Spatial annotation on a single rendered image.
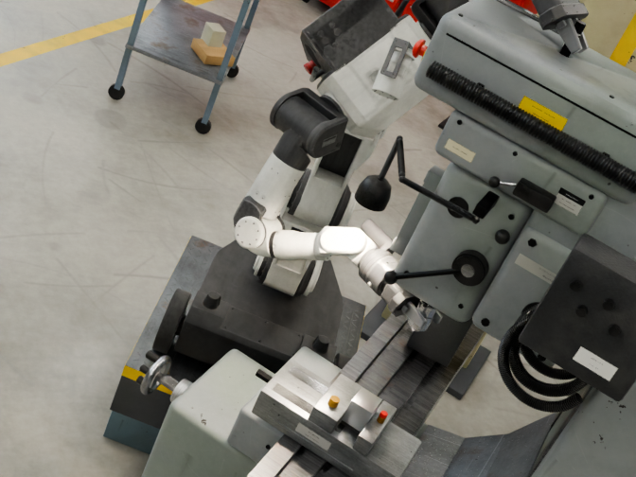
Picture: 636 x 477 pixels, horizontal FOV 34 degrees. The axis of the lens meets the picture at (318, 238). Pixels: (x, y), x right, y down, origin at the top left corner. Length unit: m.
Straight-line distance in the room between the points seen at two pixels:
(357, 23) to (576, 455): 1.08
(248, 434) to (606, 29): 2.03
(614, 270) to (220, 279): 1.78
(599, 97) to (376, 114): 0.68
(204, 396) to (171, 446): 0.15
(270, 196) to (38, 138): 2.47
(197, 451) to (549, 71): 1.27
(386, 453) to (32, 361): 1.69
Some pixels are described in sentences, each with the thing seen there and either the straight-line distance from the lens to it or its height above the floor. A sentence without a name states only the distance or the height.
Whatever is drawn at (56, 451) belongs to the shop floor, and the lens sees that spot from 3.36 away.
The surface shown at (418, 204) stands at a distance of 2.17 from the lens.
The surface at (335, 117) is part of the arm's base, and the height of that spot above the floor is 1.45.
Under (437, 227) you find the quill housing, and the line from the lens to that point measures 2.08.
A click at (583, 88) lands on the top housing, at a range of 1.90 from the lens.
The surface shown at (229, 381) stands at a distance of 2.65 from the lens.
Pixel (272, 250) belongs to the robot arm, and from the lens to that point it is 2.44.
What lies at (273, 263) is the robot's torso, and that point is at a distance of 3.12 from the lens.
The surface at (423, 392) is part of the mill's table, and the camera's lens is 2.58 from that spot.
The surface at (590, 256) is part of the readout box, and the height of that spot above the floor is 1.72.
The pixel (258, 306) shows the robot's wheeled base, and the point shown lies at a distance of 3.22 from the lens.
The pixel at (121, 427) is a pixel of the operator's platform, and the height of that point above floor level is 0.07.
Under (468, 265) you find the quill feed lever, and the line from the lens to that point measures 2.05.
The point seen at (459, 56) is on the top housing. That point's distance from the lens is 1.93.
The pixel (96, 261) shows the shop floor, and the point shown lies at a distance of 4.12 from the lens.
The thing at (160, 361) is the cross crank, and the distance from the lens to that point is 2.70.
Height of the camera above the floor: 2.44
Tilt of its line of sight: 31 degrees down
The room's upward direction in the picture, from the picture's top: 24 degrees clockwise
